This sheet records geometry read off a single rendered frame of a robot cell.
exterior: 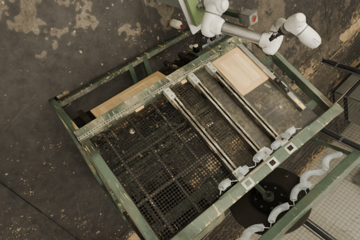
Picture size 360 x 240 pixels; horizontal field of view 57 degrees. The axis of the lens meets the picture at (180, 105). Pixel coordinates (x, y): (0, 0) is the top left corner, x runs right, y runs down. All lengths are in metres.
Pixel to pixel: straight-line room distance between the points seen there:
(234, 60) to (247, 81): 0.28
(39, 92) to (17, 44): 0.53
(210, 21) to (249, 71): 0.71
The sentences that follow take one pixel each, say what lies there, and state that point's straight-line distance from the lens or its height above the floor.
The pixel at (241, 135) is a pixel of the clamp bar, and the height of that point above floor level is 1.60.
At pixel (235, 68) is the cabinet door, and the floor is 1.06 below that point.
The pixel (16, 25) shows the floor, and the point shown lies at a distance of 3.48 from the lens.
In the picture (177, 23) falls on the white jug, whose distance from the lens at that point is 4.02.
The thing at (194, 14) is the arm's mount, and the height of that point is 0.80.
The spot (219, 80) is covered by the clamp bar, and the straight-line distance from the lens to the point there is 3.32.
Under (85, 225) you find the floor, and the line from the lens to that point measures 4.94.
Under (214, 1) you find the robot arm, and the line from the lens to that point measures 3.18.
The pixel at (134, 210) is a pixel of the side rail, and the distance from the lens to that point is 2.80.
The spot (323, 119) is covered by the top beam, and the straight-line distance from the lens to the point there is 3.44.
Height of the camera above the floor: 3.35
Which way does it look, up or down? 46 degrees down
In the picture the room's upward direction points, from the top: 124 degrees clockwise
